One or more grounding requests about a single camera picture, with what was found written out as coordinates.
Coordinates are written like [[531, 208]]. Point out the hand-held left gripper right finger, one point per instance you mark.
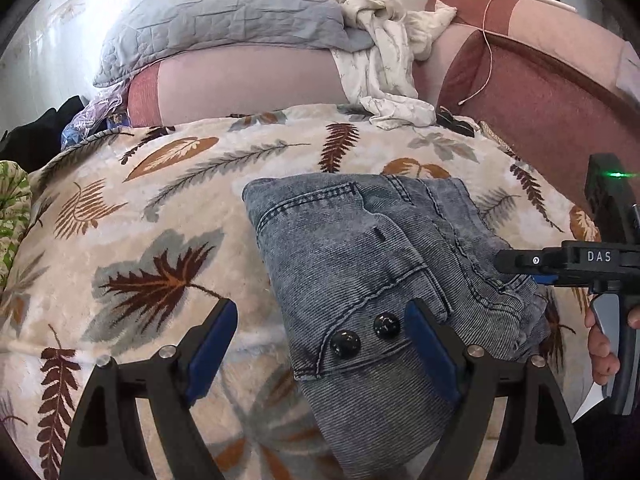
[[427, 347]]

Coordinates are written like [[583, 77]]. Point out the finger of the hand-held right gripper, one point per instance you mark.
[[530, 261]]

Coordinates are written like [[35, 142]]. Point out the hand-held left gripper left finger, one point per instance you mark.
[[215, 342]]

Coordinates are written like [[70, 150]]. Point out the grey-blue denim pants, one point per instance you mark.
[[350, 260]]

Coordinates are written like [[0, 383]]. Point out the person's right hand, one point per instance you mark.
[[602, 355]]

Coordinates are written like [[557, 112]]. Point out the white paper sheet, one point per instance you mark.
[[590, 402]]

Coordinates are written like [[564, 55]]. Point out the cream leaf print blanket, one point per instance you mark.
[[150, 200]]

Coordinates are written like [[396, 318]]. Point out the small black object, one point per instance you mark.
[[452, 121]]

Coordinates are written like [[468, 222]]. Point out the green patterned cloth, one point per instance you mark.
[[12, 210]]

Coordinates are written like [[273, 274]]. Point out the white crumpled cloth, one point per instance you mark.
[[380, 60]]

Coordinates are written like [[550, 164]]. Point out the white rod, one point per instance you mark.
[[550, 2]]

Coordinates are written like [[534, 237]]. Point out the black cloth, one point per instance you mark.
[[35, 135]]

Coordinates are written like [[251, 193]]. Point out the grey quilted pillow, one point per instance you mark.
[[225, 15]]

